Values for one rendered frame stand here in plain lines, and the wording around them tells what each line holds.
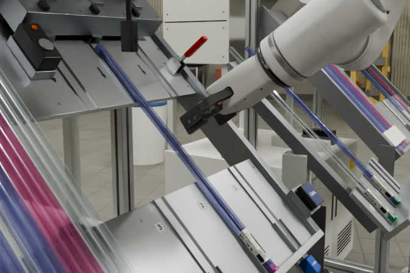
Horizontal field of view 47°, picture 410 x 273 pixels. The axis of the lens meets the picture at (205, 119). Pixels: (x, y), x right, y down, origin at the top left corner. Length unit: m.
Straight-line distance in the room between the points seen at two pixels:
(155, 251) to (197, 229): 0.10
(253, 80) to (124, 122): 0.57
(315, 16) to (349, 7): 0.04
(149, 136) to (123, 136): 3.06
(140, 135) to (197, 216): 3.50
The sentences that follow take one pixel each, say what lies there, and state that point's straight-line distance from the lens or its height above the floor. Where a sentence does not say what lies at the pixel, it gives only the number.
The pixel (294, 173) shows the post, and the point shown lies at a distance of 1.16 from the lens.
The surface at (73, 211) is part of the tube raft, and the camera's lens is 0.62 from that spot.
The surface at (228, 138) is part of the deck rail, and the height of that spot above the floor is 0.89.
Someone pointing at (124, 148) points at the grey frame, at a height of 0.82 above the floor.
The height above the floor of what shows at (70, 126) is 0.87.
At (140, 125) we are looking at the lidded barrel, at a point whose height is 0.36.
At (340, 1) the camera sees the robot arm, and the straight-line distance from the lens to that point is 0.64.
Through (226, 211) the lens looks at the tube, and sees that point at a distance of 0.79.
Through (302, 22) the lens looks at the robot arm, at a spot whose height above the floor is 1.11.
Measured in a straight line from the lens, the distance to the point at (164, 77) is 0.97.
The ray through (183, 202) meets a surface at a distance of 0.76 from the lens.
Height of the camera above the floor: 1.08
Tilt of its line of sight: 9 degrees down
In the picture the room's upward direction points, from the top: straight up
